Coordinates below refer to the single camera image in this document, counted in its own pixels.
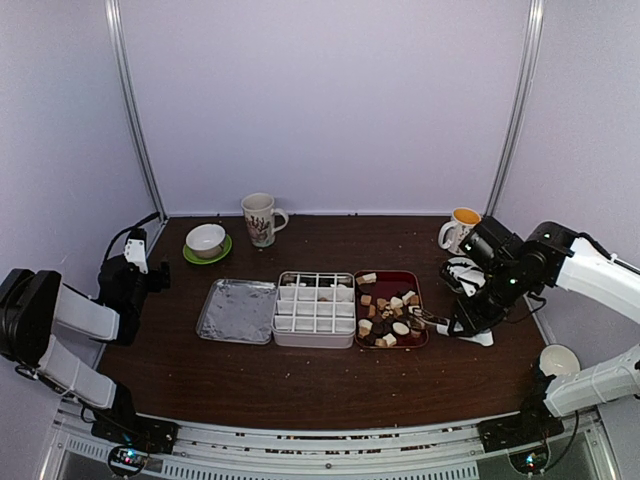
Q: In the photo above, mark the white bowl near right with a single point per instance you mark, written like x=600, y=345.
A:
x=557, y=359

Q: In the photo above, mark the red chocolate tray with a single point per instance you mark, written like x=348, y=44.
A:
x=382, y=297

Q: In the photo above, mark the aluminium frame post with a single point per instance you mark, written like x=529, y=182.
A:
x=118, y=42
x=527, y=69

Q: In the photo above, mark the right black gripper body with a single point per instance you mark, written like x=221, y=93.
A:
x=506, y=289

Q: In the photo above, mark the left aluminium frame post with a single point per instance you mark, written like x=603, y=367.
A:
x=118, y=42

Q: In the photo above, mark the white mug yellow inside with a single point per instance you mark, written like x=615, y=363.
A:
x=453, y=232

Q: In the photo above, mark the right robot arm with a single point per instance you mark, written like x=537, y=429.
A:
x=594, y=307

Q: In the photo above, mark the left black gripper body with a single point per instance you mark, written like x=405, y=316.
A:
x=158, y=282

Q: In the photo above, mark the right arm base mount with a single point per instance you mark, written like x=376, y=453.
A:
x=526, y=442

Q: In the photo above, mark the green saucer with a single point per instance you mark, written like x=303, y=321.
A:
x=190, y=256

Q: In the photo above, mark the right aluminium frame post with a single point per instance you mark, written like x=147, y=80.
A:
x=527, y=69

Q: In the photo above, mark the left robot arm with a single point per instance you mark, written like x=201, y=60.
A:
x=33, y=303

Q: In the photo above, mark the lilac tin box with dividers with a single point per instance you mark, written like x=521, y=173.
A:
x=314, y=310

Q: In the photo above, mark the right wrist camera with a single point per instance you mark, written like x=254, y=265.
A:
x=462, y=275

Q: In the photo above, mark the white metal tongs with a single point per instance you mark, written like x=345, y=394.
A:
x=420, y=319

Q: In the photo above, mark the white oval chocolate in tray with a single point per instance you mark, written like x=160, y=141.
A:
x=400, y=328

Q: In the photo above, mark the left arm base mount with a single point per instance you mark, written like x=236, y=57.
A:
x=133, y=448

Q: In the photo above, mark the lilac bunny tin lid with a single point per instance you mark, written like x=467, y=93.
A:
x=238, y=311

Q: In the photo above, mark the tall floral mug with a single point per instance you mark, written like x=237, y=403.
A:
x=263, y=219

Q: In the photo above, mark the front aluminium rail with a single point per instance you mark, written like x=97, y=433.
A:
x=441, y=451

